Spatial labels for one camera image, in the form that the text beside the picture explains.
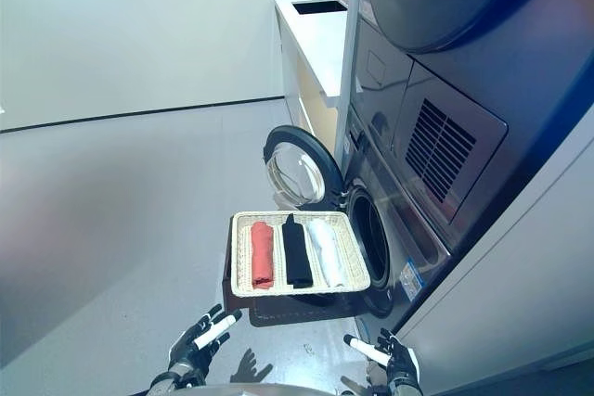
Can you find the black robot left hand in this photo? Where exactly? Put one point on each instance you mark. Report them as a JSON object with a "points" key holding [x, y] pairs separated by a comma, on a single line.
{"points": [[185, 354]]}

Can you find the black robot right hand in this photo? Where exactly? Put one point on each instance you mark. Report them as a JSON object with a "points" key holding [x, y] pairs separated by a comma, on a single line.
{"points": [[404, 366]]}

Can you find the red cloth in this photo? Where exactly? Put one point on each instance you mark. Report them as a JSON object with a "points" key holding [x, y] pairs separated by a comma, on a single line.
{"points": [[262, 257]]}

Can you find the white cloth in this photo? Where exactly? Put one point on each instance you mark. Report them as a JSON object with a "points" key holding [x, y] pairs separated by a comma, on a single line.
{"points": [[327, 252]]}

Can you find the black cloth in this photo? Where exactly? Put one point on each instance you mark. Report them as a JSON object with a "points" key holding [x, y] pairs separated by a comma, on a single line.
{"points": [[297, 257]]}

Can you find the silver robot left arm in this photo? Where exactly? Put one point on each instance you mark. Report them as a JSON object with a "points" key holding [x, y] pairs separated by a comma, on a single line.
{"points": [[164, 387]]}

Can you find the grey washing machine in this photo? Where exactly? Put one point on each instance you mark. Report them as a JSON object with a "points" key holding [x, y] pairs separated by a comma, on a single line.
{"points": [[399, 210]]}

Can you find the round glass washing machine door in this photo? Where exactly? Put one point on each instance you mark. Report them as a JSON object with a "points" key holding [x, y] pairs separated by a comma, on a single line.
{"points": [[297, 173]]}

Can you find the dark brown stool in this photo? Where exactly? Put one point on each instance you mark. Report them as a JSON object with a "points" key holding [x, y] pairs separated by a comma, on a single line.
{"points": [[278, 312]]}

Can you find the white wicker basket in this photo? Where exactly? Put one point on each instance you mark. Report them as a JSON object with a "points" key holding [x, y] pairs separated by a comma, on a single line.
{"points": [[241, 252]]}

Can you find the white counter cabinet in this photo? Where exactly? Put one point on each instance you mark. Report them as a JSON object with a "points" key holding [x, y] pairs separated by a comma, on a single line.
{"points": [[320, 53]]}

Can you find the black counter sink basin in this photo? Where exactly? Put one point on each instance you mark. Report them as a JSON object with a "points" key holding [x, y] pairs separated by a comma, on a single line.
{"points": [[320, 7]]}

